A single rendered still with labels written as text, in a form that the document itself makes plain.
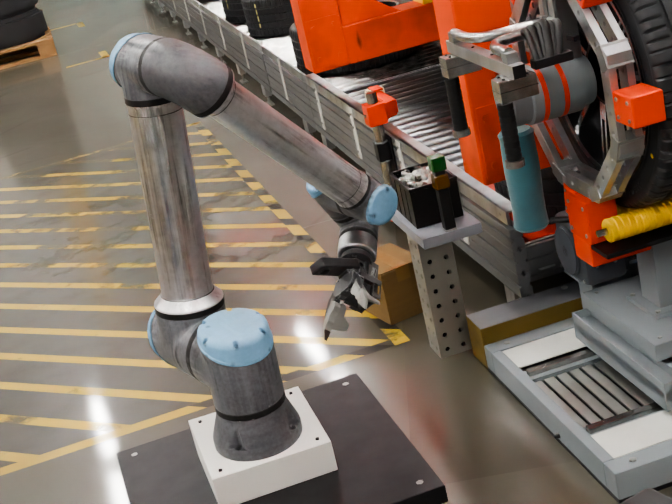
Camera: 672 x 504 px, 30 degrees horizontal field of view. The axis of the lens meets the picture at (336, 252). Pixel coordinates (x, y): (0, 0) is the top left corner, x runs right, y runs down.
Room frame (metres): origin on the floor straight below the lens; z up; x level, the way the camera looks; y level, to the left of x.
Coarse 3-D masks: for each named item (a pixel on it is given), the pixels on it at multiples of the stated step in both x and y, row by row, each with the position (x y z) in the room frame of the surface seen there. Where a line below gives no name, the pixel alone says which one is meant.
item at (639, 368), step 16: (576, 320) 3.05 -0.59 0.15; (592, 320) 3.04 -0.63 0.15; (576, 336) 3.07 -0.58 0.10; (592, 336) 2.96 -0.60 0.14; (608, 336) 2.93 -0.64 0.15; (608, 352) 2.87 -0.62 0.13; (624, 352) 2.78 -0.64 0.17; (640, 352) 2.80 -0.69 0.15; (624, 368) 2.79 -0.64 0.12; (640, 368) 2.69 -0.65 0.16; (656, 368) 2.70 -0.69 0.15; (640, 384) 2.71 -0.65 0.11; (656, 384) 2.62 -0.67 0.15; (656, 400) 2.63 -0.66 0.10
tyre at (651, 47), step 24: (624, 0) 2.66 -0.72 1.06; (648, 0) 2.62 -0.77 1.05; (648, 24) 2.59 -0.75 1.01; (648, 48) 2.58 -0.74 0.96; (648, 72) 2.59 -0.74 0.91; (576, 144) 3.03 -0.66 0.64; (648, 144) 2.63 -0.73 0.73; (648, 168) 2.65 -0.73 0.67; (624, 192) 2.79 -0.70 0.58; (648, 192) 2.67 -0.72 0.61
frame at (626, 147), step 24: (528, 0) 2.99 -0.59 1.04; (600, 24) 2.69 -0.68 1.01; (528, 48) 3.13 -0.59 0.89; (600, 48) 2.61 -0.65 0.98; (624, 48) 2.60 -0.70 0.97; (624, 72) 2.61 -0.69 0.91; (552, 120) 3.05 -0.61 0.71; (552, 144) 3.00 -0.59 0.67; (624, 144) 2.59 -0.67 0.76; (552, 168) 2.98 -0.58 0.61; (576, 168) 2.94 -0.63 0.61; (624, 168) 2.68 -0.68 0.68; (600, 192) 2.72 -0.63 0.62
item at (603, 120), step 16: (624, 32) 2.72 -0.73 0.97; (592, 48) 2.92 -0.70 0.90; (592, 64) 2.94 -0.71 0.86; (640, 80) 2.64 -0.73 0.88; (576, 112) 3.07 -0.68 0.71; (592, 112) 3.00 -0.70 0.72; (576, 128) 3.04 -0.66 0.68; (592, 128) 3.03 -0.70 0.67; (608, 128) 2.89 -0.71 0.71; (624, 128) 2.81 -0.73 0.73; (592, 144) 2.99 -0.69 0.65; (608, 144) 2.89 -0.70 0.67; (592, 160) 2.95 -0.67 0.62; (640, 160) 2.69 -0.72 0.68
